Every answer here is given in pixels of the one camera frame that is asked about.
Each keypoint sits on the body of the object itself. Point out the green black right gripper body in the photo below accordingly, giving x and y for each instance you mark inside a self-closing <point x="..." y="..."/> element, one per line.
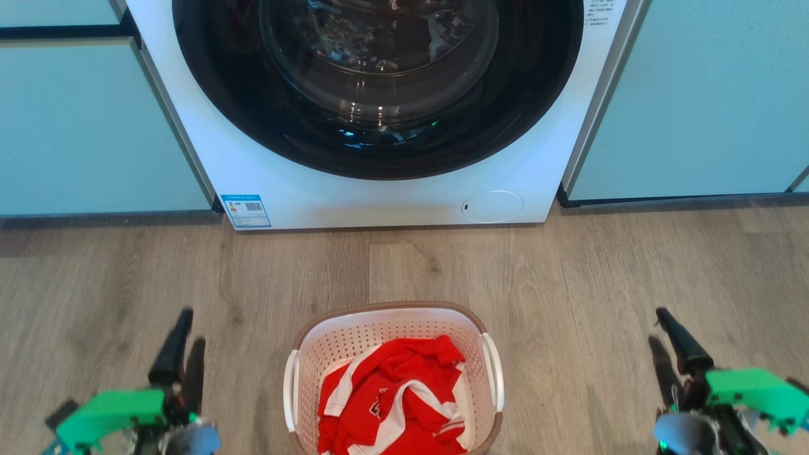
<point x="752" y="392"/>

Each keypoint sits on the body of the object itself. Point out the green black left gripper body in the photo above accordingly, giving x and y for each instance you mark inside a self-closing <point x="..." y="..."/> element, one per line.
<point x="107" y="414"/>

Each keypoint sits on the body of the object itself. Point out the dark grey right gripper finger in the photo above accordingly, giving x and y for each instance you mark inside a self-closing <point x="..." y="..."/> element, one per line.
<point x="666" y="376"/>
<point x="686" y="354"/>

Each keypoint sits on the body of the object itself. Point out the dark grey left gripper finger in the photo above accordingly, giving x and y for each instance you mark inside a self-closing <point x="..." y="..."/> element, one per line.
<point x="170" y="357"/>
<point x="195" y="379"/>

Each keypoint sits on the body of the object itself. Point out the white perforated laundry basket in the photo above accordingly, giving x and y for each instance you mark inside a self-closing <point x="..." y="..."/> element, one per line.
<point x="354" y="341"/>

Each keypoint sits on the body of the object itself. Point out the blue energy label sticker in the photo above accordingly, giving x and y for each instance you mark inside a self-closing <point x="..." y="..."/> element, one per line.
<point x="246" y="212"/>

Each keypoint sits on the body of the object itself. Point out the red and white garment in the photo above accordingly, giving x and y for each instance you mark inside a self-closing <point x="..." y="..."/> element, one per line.
<point x="392" y="404"/>

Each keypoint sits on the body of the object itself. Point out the round white filter cover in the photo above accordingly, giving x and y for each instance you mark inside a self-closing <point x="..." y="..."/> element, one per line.
<point x="493" y="206"/>

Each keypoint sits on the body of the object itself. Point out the pale green cabinet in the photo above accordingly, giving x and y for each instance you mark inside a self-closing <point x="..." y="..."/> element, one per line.
<point x="82" y="126"/>
<point x="701" y="101"/>

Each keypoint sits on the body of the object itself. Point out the black round washer door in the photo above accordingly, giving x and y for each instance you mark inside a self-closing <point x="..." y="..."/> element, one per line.
<point x="265" y="120"/>

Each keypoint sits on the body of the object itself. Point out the white front-load washing machine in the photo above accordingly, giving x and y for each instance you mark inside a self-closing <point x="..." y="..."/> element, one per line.
<point x="404" y="202"/>

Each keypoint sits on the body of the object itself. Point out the printed text sticker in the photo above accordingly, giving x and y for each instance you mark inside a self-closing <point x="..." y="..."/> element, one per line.
<point x="599" y="11"/>

